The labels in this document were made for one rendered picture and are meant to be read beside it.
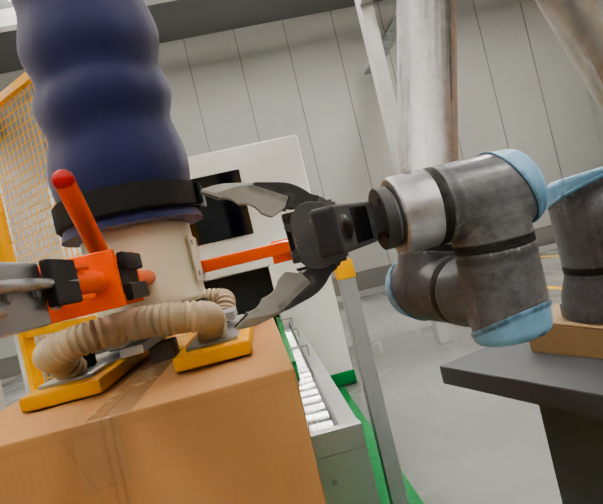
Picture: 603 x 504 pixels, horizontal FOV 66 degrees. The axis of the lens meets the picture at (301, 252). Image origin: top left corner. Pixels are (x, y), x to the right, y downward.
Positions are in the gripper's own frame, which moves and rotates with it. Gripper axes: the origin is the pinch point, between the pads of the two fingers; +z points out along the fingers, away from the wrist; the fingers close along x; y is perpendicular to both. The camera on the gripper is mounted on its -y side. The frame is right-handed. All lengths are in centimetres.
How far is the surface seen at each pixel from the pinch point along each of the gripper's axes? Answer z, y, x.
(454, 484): -60, 135, -109
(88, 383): 19.6, 10.7, -10.7
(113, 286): 10.2, -1.5, -0.1
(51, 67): 17.2, 19.1, 33.0
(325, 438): -10, 66, -48
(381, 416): -35, 122, -69
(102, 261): 10.6, -1.4, 2.6
